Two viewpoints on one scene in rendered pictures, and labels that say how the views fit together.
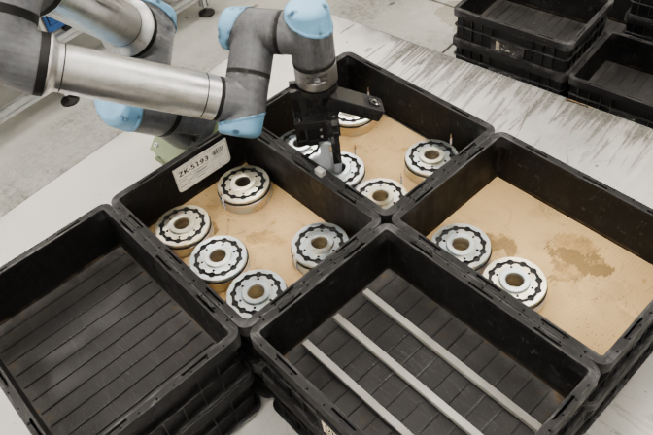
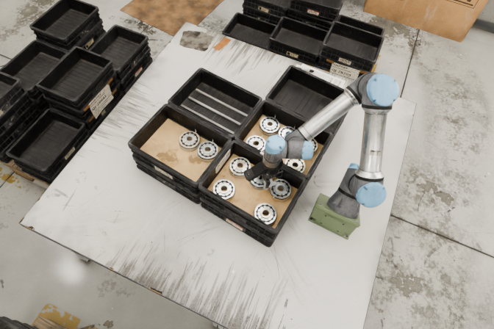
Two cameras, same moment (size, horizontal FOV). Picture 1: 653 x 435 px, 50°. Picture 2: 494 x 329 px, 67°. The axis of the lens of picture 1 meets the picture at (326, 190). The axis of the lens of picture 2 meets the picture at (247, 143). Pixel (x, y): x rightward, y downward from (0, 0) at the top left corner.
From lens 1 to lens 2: 184 cm
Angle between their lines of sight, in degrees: 75
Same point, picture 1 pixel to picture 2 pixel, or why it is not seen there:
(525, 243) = (185, 161)
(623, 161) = (139, 247)
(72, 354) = (317, 106)
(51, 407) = (312, 93)
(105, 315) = not seen: hidden behind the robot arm
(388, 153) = (243, 197)
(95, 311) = not seen: hidden behind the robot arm
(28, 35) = (354, 85)
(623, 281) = (154, 151)
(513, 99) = (190, 288)
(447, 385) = (206, 114)
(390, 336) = (226, 124)
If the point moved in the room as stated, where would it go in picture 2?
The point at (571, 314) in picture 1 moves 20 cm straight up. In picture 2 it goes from (171, 138) to (167, 114)
